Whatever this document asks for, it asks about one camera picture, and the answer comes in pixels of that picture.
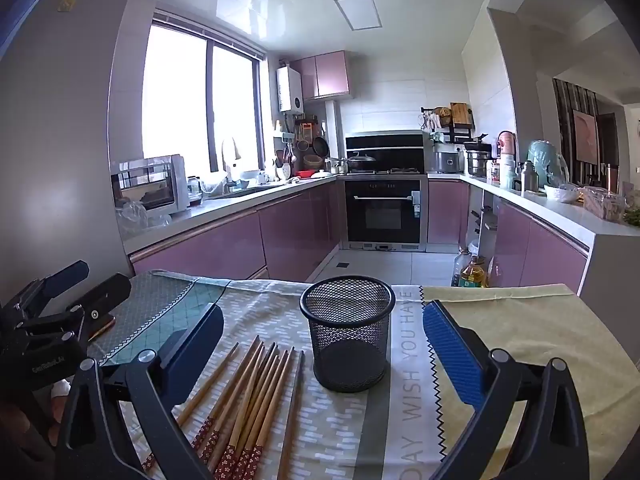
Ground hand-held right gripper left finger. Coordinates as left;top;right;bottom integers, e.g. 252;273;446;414
54;303;224;480

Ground black range hood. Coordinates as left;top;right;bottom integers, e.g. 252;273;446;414
345;130;426;166

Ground steel stock pot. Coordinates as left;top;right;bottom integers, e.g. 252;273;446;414
464;135;493;177

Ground silver rice cooker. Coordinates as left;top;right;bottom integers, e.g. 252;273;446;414
432;141;465;173

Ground patterned tablecloth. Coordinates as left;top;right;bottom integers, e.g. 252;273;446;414
85;270;640;480

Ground grey refrigerator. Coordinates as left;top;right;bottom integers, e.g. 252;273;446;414
0;0;157;306

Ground white water heater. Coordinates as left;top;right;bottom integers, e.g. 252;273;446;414
276;66;305;113

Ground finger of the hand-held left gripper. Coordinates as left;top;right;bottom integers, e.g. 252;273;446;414
15;273;132;343
10;260;91;318

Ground pink lower kitchen cabinets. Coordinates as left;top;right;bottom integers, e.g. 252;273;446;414
427;180;591;293
127;180;346;283

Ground white plastic jug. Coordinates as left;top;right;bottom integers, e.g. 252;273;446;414
500;154;518;190

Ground clear bottle dark liquid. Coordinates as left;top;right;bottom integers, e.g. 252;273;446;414
451;247;473;287

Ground clear plastic food container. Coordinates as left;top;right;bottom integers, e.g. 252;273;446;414
582;186;628;222

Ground framed wall picture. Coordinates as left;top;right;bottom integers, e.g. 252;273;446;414
572;109;600;166

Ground yellow cooking oil bottle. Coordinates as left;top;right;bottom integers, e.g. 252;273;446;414
460;256;488;288

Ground kitchen faucet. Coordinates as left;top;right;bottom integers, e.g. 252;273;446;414
221;137;241;193

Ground bunch of wooden chopsticks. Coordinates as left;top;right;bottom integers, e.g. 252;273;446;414
141;335;306;480

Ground black wall rack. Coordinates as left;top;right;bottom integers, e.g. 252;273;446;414
420;102;476;143

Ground pink upper cabinet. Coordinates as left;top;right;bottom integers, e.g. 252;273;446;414
290;50;352;102

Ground clear plastic bag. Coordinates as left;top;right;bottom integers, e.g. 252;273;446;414
116;200;173;236

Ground white bowl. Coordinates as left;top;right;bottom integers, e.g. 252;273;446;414
544;184;581;204

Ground white microwave oven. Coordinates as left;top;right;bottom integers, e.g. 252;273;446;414
111;154;191;218

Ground black built-in oven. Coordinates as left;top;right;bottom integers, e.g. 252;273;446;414
344;177;429;251

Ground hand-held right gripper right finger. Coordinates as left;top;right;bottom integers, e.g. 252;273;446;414
422;300;591;480

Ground black mesh utensil holder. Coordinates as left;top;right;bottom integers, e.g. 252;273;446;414
300;275;396;394

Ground kitchen window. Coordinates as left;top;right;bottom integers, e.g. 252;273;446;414
142;7;266;173

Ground person's left hand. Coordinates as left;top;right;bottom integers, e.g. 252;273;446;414
0;382;68;461

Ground ceiling light panel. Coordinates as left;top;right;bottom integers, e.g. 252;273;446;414
334;0;383;31

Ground teal plastic bag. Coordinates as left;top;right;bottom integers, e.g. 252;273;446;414
527;140;568;186

